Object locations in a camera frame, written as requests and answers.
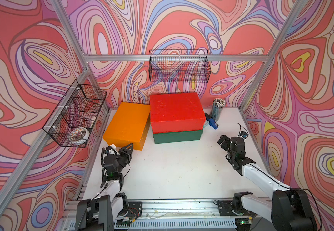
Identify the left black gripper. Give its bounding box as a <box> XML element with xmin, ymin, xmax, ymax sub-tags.
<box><xmin>115</xmin><ymin>143</ymin><xmax>132</xmax><ymax>176</ymax></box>

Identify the orange shoebox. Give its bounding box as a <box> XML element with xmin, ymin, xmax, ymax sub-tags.
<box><xmin>103</xmin><ymin>102</ymin><xmax>151</xmax><ymax>151</ymax></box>

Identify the red shoebox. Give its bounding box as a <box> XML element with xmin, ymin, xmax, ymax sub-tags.
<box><xmin>150</xmin><ymin>92</ymin><xmax>206</xmax><ymax>134</ymax></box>

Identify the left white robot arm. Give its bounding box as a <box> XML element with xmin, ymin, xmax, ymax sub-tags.
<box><xmin>75</xmin><ymin>143</ymin><xmax>134</xmax><ymax>231</ymax></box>

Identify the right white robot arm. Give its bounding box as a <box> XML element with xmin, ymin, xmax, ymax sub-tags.
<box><xmin>217</xmin><ymin>132</ymin><xmax>322</xmax><ymax>231</ymax></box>

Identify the blue black stapler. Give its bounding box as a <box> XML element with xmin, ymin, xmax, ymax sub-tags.
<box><xmin>204</xmin><ymin>113</ymin><xmax>218</xmax><ymax>130</ymax></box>

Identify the small teal alarm clock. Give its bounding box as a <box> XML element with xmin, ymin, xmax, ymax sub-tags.
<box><xmin>203</xmin><ymin>120</ymin><xmax>209</xmax><ymax>128</ymax></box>

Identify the clear cup of pencils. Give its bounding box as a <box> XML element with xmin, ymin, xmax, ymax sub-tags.
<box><xmin>211</xmin><ymin>98</ymin><xmax>226</xmax><ymax>121</ymax></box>

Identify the green shoebox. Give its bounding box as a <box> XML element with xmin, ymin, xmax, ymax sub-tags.
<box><xmin>153</xmin><ymin>130</ymin><xmax>203</xmax><ymax>144</ymax></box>

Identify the patterned bowl in basket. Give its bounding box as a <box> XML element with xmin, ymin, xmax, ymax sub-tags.
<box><xmin>68</xmin><ymin>127</ymin><xmax>90</xmax><ymax>145</ymax></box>

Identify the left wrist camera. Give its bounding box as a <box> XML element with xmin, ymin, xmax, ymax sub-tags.
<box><xmin>104</xmin><ymin>144</ymin><xmax>118</xmax><ymax>156</ymax></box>

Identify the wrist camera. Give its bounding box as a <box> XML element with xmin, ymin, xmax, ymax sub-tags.
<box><xmin>104</xmin><ymin>144</ymin><xmax>118</xmax><ymax>156</ymax></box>
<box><xmin>239</xmin><ymin>131</ymin><xmax>249</xmax><ymax>140</ymax></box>

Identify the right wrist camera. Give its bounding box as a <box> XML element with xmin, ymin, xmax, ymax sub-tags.
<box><xmin>239</xmin><ymin>131</ymin><xmax>249</xmax><ymax>140</ymax></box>

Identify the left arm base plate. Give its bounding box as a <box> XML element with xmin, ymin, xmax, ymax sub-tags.
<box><xmin>117</xmin><ymin>201</ymin><xmax>143</xmax><ymax>223</ymax></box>

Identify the black wire basket left wall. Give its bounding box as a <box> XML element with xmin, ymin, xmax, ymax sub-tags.
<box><xmin>42</xmin><ymin>80</ymin><xmax>107</xmax><ymax>148</ymax></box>

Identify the black wire basket wall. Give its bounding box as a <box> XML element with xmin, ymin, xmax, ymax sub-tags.
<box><xmin>42</xmin><ymin>80</ymin><xmax>107</xmax><ymax>148</ymax></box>
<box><xmin>149</xmin><ymin>48</ymin><xmax>211</xmax><ymax>83</ymax></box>

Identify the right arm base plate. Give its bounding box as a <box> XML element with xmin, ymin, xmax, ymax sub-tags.
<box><xmin>213</xmin><ymin>200</ymin><xmax>253</xmax><ymax>217</ymax></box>

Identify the aluminium front rail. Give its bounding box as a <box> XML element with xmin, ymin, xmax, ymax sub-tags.
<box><xmin>60</xmin><ymin>197</ymin><xmax>303</xmax><ymax>231</ymax></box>

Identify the black wire basket back wall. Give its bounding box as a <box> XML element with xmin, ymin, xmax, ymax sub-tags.
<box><xmin>149</xmin><ymin>48</ymin><xmax>211</xmax><ymax>83</ymax></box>

